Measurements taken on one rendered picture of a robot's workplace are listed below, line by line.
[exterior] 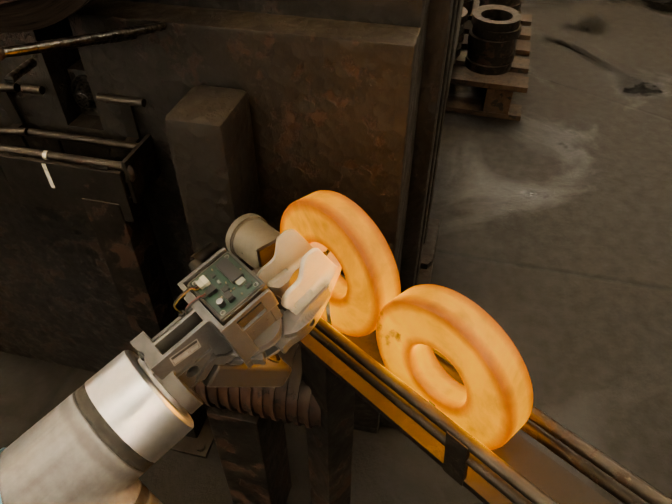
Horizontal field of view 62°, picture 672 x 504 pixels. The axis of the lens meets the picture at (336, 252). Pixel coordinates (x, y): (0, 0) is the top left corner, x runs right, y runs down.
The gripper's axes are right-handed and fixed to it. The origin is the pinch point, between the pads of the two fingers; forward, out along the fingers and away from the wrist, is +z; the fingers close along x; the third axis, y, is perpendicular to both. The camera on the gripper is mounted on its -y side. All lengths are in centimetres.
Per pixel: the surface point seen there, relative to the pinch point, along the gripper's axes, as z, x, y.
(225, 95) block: 6.4, 27.1, 3.0
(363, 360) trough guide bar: -5.3, -8.2, -5.1
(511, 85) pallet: 133, 76, -102
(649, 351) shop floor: 64, -18, -97
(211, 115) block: 2.5, 24.0, 4.2
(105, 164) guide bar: -9.7, 36.6, -1.5
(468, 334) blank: -0.2, -17.1, 4.4
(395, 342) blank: -2.6, -10.3, -2.4
